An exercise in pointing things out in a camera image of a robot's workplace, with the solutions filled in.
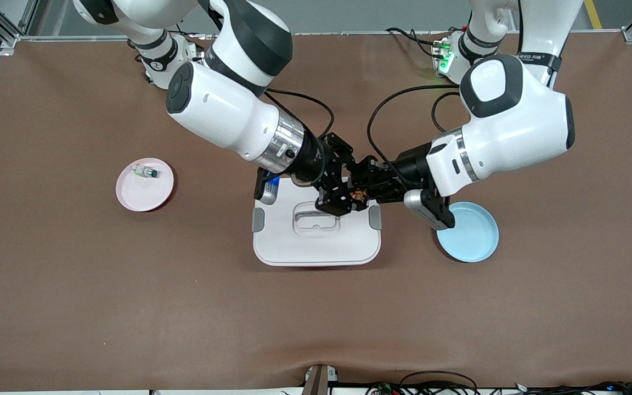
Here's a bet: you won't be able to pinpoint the light blue round plate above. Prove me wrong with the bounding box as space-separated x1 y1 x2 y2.
436 202 499 263

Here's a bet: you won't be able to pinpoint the black cable bundle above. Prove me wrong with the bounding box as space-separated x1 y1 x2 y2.
365 370 481 395
513 380 632 395

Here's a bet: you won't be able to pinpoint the pink round plate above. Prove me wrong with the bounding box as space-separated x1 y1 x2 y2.
116 158 174 212

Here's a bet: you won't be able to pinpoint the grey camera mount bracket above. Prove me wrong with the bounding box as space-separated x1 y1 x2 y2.
301 364 340 395

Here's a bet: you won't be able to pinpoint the aluminium frame rail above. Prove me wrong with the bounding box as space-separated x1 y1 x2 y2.
1 30 632 42

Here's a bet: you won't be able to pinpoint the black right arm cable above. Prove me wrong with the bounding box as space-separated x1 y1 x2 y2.
264 89 335 139

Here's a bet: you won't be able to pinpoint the white lidded storage box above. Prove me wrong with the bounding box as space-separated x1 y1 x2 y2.
252 181 382 267

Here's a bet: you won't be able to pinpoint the black left base cables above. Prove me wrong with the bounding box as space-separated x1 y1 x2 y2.
385 26 443 58

